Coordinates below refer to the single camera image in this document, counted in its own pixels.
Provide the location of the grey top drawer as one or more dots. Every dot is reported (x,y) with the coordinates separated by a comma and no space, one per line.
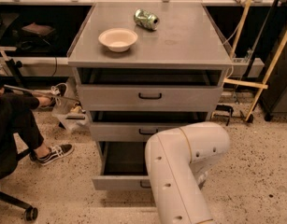
(148,98)

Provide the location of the crushed green soda can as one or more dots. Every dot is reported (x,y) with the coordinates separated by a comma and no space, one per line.
(146,19)

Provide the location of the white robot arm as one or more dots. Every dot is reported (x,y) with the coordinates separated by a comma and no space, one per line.
(177,162)

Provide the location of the black rolling cabinet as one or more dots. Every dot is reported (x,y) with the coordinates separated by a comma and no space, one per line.
(274,99)

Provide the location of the clear plastic bin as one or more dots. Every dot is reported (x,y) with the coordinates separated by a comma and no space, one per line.
(72,117)

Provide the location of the grey bottom drawer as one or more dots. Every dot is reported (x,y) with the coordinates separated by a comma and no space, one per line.
(123,166)

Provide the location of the black white sneaker near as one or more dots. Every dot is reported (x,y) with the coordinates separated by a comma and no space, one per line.
(56,152)

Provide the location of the black white sneaker far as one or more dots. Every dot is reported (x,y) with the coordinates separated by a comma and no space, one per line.
(50,98)

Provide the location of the black office chair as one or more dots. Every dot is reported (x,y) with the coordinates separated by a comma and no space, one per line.
(30,212)

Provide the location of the grey middle drawer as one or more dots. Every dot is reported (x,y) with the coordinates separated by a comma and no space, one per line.
(128,132)

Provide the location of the black white sneaker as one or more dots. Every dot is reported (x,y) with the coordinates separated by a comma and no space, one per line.
(56,152)
(50,98)

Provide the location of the dark box on shelf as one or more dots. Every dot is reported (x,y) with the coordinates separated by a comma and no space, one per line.
(38,31)

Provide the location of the grey drawer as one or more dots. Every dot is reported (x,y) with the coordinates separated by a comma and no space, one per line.
(128,132)
(123,166)
(148,98)

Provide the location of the grey drawer cabinet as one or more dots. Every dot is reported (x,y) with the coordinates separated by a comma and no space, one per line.
(184,50)

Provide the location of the seated person in black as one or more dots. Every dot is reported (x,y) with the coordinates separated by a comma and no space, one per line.
(16,116)

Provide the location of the thin metal rod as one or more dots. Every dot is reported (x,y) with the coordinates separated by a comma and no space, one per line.
(40,93)

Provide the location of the black clamp on floor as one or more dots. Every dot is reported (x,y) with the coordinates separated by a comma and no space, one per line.
(224,111)

